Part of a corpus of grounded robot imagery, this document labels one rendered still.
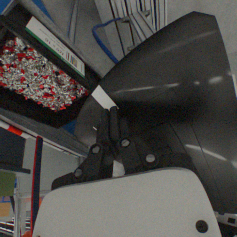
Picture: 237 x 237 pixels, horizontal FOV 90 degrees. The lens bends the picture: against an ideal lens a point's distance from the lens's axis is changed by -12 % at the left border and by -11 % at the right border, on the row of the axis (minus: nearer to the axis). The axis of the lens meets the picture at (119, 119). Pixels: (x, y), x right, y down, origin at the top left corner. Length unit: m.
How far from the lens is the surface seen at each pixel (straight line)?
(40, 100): 0.34
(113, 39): 1.11
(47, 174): 1.37
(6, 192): 0.70
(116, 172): 0.30
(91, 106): 0.16
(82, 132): 0.21
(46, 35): 0.25
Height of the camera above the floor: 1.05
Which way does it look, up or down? 29 degrees down
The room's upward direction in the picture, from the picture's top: 169 degrees clockwise
